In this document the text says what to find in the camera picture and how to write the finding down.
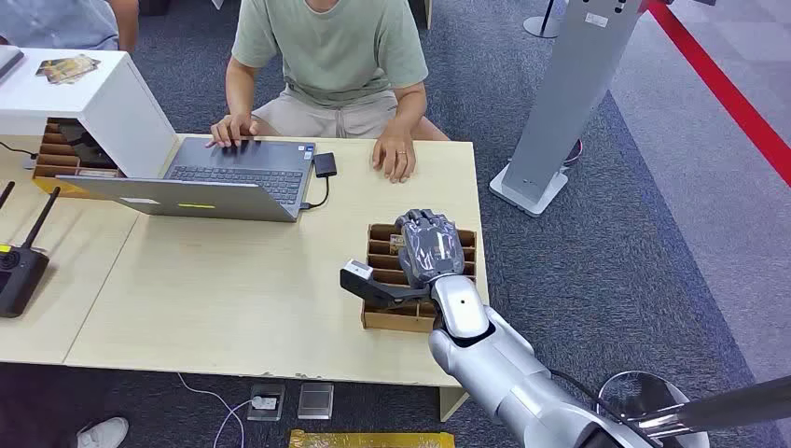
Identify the person's left hand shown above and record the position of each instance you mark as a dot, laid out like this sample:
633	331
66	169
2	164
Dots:
394	154

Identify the person's right hand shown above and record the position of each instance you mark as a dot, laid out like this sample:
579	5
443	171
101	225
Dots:
233	128

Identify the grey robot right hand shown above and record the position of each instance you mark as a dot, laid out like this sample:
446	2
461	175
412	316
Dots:
431	247

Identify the chrome round robot base part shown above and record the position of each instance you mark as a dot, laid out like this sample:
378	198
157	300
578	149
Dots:
642	396

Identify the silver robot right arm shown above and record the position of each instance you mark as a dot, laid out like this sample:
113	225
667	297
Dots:
494	365

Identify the printed card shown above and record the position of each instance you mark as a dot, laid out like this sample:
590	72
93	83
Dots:
396	243

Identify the brown cardboard slotted card box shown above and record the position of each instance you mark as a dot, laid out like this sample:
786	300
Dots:
386	315
59	154

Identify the person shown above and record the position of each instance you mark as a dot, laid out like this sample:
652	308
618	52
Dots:
334	56
55	21

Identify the grey laptop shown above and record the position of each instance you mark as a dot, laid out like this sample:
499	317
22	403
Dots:
235	179

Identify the black external drive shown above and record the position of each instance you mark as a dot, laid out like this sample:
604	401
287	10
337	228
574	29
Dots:
326	165

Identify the white box cabinet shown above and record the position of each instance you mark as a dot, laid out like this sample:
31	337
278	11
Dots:
117	105

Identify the beige table leg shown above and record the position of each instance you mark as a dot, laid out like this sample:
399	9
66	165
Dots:
453	403

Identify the stack of printed cards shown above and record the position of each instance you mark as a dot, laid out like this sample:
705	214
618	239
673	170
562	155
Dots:
67	68

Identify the grey kiosk stand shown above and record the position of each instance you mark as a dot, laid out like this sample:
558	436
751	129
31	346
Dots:
568	93

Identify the metal floor plate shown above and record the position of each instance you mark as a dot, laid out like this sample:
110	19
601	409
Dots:
316	401

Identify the round stanchion base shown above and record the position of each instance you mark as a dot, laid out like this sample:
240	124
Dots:
544	25

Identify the yellow tape strip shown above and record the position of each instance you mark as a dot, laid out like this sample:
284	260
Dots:
371	439

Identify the floor power socket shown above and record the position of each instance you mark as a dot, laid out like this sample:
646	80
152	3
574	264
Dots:
266	402

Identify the grey flat device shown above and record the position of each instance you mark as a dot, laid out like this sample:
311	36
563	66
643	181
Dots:
7	60

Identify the black remote controller with antennas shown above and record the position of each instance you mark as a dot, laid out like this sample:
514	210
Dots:
21	272

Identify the red floor tape line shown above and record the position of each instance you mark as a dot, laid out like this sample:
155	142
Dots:
723	93

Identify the white shoe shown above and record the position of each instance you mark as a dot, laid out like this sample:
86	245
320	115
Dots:
104	434

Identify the dark grey bar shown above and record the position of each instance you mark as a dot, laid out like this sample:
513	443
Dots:
735	405

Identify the pale wrist camera, black bracket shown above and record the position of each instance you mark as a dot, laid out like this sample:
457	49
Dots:
371	285

